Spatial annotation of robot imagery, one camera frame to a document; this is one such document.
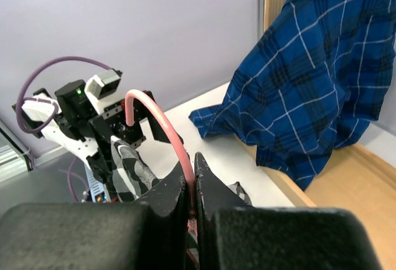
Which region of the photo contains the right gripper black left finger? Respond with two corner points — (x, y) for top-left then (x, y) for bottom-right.
(1, 165), (189, 269)

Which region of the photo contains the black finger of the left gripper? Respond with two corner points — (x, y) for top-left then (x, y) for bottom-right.
(140, 96), (183, 144)
(87, 138), (117, 196)

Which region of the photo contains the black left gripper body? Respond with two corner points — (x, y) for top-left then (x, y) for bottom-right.
(88, 92), (150, 148)

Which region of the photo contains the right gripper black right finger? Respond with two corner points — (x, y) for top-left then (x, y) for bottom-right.
(194, 153), (381, 269)

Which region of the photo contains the black white checkered shirt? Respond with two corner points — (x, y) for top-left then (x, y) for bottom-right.
(110, 136), (252, 214)

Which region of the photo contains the pink wire hanger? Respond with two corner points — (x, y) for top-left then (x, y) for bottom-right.
(124, 89), (199, 270)

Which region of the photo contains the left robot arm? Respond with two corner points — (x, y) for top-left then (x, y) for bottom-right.
(13, 76), (172, 202)

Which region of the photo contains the blue plaid shirt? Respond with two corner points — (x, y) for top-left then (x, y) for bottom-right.
(189, 0), (395, 189)

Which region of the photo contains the slotted cable duct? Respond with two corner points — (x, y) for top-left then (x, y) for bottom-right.
(84, 165), (111, 203)

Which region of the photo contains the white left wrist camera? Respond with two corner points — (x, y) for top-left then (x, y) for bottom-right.
(84, 69), (124, 115)

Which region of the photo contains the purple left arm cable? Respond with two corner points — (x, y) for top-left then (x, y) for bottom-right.
(15, 55), (120, 203)

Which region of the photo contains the aluminium frame post left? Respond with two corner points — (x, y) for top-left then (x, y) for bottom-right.
(1, 121), (35, 182)

